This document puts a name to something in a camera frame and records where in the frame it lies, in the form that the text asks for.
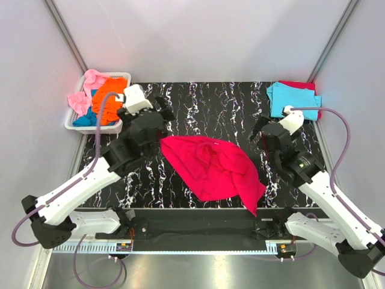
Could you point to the orange t shirt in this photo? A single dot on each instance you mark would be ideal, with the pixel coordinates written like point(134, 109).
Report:
point(109, 115)

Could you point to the folded cyan t shirt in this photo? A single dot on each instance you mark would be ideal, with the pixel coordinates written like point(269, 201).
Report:
point(293, 100)

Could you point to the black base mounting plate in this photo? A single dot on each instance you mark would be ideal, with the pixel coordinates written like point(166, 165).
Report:
point(215, 225)

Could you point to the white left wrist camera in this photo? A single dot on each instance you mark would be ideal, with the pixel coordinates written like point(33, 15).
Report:
point(133, 99)

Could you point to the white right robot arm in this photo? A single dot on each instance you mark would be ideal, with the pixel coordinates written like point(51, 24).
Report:
point(356, 240)

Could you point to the magenta t shirt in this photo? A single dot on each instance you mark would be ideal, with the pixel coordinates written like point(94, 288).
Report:
point(214, 169)

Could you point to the blue t shirt in basket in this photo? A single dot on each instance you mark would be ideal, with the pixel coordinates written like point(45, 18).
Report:
point(81, 105)

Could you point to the black marble pattern mat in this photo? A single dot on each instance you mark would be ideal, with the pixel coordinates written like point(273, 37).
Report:
point(221, 110)

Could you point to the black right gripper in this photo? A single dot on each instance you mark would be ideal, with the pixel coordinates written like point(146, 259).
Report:
point(262, 120)

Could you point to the folded red t shirt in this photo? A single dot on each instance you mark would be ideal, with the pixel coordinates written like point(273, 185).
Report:
point(300, 85)

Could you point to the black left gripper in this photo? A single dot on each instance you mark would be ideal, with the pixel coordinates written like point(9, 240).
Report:
point(165, 109)

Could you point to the light pink t shirt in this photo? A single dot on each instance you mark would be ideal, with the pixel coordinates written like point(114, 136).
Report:
point(93, 80)

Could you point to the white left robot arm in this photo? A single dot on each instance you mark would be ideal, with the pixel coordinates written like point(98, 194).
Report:
point(54, 218)

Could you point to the white plastic laundry basket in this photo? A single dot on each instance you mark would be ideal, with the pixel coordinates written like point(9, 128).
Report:
point(113, 128)

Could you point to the white slotted cable duct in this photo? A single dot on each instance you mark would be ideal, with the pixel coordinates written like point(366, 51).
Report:
point(146, 247)

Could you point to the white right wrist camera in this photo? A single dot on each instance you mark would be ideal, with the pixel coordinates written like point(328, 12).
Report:
point(293, 119)

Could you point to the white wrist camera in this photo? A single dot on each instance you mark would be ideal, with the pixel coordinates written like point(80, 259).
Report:
point(293, 119)
point(133, 99)

